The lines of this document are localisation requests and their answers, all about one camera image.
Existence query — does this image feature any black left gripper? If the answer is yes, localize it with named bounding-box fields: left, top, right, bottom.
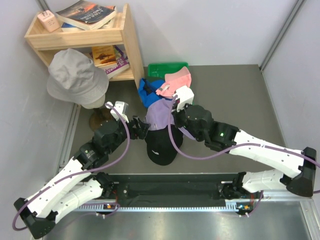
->
left=106, top=115, right=151, bottom=155

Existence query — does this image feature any lavender baseball cap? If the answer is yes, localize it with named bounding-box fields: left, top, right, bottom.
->
left=144, top=99, right=195, bottom=144

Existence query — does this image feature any black baseball cap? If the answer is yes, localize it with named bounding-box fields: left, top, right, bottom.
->
left=144, top=126, right=178, bottom=166

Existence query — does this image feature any light pink cap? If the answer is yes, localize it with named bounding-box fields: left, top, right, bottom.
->
left=155, top=66, right=192, bottom=99

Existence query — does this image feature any grey bucket hat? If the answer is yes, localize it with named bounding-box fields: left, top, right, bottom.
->
left=46, top=48, right=109, bottom=106

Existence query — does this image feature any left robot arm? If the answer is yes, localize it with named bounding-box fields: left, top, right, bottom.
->
left=13, top=116, right=150, bottom=240

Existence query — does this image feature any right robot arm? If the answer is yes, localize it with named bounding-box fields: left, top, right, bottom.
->
left=170, top=104, right=318, bottom=199

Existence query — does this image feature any blue book under stack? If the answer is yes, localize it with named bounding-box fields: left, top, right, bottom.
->
left=61, top=22, right=83, bottom=32

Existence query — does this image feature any blue cap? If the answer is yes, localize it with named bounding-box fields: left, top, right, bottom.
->
left=138, top=77, right=165, bottom=108

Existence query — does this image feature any beige mannequin head stand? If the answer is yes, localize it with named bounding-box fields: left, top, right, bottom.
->
left=82, top=97, right=115, bottom=132

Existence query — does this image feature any green plastic bin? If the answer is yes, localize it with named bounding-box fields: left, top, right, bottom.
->
left=147, top=62, right=189, bottom=78

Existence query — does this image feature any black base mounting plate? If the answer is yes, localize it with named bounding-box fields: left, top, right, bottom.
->
left=109, top=173, right=252, bottom=207

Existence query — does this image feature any purple cover book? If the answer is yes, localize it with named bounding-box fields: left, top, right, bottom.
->
left=105, top=45, right=130, bottom=80

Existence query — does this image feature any orange cover book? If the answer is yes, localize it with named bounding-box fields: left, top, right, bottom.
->
left=91, top=45, right=118, bottom=69

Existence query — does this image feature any dark cover paperback book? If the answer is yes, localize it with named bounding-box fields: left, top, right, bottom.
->
left=56, top=0, right=117, bottom=30

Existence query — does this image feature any wooden shelf unit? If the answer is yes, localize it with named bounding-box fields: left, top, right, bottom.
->
left=24, top=3, right=145, bottom=86

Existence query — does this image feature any pink power adapter cube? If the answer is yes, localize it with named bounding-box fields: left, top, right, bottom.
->
left=37, top=10, right=60, bottom=33

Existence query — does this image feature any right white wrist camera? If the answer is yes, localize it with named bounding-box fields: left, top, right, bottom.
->
left=173, top=85, right=195, bottom=112

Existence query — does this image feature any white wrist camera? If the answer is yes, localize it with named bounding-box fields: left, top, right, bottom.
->
left=104, top=101, right=129, bottom=123
left=173, top=85, right=195, bottom=112

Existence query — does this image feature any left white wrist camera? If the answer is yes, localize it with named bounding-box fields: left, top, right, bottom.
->
left=104, top=101, right=129, bottom=123

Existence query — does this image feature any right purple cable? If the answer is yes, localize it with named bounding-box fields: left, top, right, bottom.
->
left=167, top=94, right=320, bottom=218

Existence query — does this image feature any purple cable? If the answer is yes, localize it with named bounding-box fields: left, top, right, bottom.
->
left=12, top=102, right=132, bottom=231
left=167, top=94, right=320, bottom=218

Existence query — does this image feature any aluminium rail with cable duct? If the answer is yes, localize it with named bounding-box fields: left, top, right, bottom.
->
left=74, top=190, right=312, bottom=216

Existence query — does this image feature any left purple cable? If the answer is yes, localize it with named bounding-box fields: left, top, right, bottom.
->
left=12, top=102, right=132, bottom=231

